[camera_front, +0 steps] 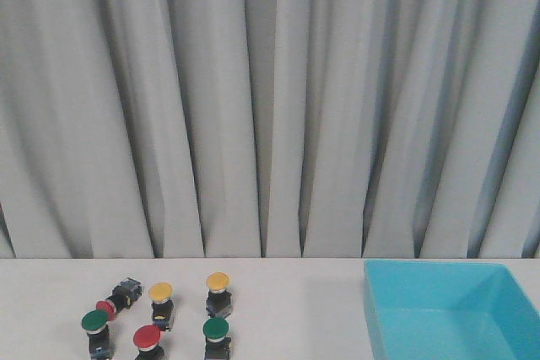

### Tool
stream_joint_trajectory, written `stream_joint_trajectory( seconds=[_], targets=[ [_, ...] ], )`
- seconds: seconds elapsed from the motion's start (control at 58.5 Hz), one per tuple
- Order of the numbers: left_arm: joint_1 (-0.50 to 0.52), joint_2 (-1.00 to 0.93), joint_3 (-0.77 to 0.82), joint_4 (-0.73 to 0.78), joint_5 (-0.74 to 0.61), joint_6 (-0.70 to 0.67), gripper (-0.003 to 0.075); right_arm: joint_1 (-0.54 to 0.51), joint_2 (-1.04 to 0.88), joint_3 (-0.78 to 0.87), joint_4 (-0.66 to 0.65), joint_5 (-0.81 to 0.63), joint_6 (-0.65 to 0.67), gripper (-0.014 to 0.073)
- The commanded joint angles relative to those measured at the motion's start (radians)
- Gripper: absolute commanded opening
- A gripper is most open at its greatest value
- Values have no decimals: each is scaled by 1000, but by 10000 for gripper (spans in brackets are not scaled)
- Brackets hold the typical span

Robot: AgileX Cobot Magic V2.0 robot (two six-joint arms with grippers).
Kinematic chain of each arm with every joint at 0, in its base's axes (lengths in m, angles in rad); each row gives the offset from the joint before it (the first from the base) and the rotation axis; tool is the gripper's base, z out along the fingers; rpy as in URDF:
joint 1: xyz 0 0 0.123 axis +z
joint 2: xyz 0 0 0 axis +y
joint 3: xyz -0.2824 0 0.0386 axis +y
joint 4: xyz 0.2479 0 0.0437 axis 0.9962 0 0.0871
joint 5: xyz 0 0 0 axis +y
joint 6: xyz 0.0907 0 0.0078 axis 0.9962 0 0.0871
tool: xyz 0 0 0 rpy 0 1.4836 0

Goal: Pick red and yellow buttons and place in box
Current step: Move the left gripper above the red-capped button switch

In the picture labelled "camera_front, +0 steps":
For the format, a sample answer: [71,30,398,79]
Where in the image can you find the lying red push button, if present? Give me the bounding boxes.
[95,277,143,321]

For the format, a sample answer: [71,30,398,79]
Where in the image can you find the blue plastic box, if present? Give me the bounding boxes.
[364,260,539,359]

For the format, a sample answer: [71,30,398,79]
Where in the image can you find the green push button right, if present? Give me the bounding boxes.
[202,317,231,360]

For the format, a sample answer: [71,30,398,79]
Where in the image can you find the yellow push button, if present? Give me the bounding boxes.
[206,271,233,319]
[148,282,175,331]

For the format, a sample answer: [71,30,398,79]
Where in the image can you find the green push button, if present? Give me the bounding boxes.
[81,309,112,360]
[202,317,231,360]

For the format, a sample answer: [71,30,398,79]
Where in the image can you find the grey pleated curtain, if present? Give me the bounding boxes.
[1,0,539,259]

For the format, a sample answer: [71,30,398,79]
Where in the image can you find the green push button left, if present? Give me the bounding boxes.
[81,309,112,360]

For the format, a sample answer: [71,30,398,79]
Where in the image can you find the red push button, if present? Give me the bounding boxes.
[132,325,165,360]
[95,277,143,321]

